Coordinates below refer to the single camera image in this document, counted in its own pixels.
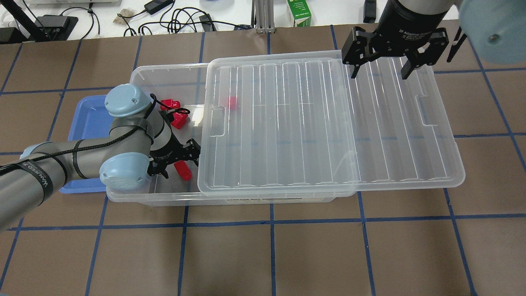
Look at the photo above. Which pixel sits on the green white carton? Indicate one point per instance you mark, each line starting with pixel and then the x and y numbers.
pixel 299 13

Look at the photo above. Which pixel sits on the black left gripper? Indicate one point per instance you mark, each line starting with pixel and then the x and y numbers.
pixel 167 153

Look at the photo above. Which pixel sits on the black power adapter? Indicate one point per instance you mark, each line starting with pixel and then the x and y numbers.
pixel 154 6

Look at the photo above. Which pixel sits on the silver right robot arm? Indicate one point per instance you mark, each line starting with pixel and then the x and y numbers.
pixel 495 28

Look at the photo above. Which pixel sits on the clear plastic box lid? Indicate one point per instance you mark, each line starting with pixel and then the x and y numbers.
pixel 304 126

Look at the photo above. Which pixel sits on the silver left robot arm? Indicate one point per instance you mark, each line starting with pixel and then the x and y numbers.
pixel 140 144

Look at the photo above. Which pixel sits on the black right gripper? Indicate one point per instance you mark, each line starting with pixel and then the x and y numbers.
pixel 407 24

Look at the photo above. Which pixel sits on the blue plastic tray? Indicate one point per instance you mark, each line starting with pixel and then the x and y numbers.
pixel 91 120

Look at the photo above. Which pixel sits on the aluminium frame post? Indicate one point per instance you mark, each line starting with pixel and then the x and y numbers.
pixel 262 18

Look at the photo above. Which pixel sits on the clear plastic storage box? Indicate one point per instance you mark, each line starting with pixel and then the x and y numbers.
pixel 185 83

